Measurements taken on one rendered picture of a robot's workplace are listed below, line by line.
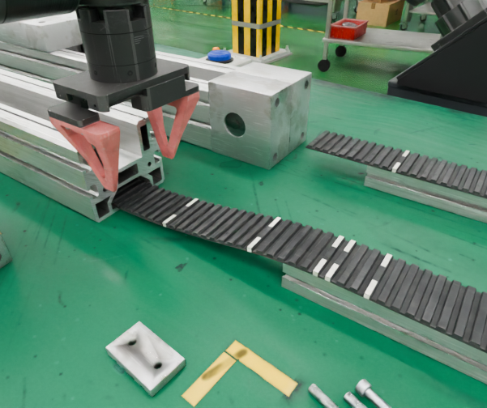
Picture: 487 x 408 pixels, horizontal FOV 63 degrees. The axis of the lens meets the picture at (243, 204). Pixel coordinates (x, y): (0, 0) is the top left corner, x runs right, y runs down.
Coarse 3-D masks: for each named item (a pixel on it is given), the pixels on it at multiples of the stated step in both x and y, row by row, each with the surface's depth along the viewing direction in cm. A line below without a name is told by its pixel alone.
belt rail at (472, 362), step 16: (288, 272) 32; (304, 272) 31; (288, 288) 33; (304, 288) 32; (320, 288) 31; (336, 288) 30; (320, 304) 32; (336, 304) 31; (352, 304) 31; (368, 304) 29; (352, 320) 31; (368, 320) 30; (384, 320) 30; (400, 320) 28; (400, 336) 29; (416, 336) 28; (432, 336) 27; (448, 336) 26; (432, 352) 28; (448, 352) 27; (464, 352) 26; (480, 352) 25; (464, 368) 27; (480, 368) 26
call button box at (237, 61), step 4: (232, 56) 70; (236, 56) 70; (208, 60) 67; (228, 60) 67; (232, 60) 67; (236, 60) 68; (240, 60) 68; (244, 60) 68; (248, 60) 68; (228, 64) 66; (232, 64) 66; (236, 64) 66; (240, 64) 67; (244, 64) 67
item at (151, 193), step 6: (156, 186) 45; (144, 192) 44; (150, 192) 44; (156, 192) 44; (162, 192) 44; (138, 198) 43; (144, 198) 43; (150, 198) 43; (126, 204) 42; (132, 204) 42; (138, 204) 42; (144, 204) 42; (126, 210) 42; (132, 210) 41
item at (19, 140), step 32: (0, 96) 55; (32, 96) 50; (0, 128) 43; (32, 128) 40; (128, 128) 42; (0, 160) 48; (32, 160) 42; (64, 160) 40; (128, 160) 43; (160, 160) 46; (64, 192) 42; (96, 192) 40
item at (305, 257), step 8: (312, 232) 34; (320, 232) 34; (328, 232) 34; (312, 240) 33; (320, 240) 33; (328, 240) 33; (304, 248) 32; (312, 248) 33; (320, 248) 32; (296, 256) 32; (304, 256) 32; (312, 256) 32; (320, 256) 32; (288, 264) 31; (296, 264) 31; (304, 264) 31; (312, 264) 31
